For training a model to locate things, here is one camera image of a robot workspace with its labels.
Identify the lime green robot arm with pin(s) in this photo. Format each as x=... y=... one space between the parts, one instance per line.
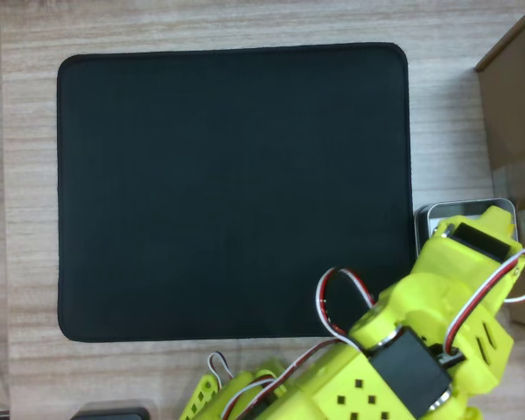
x=341 y=389

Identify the rectangular metal tin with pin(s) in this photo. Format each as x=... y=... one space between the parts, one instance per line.
x=433 y=214

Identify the brown cardboard box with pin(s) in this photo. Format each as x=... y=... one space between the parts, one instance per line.
x=516 y=109

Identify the black mouse mat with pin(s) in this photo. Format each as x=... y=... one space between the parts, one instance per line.
x=232 y=192

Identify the black flat device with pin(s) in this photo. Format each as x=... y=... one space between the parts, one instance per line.
x=109 y=414

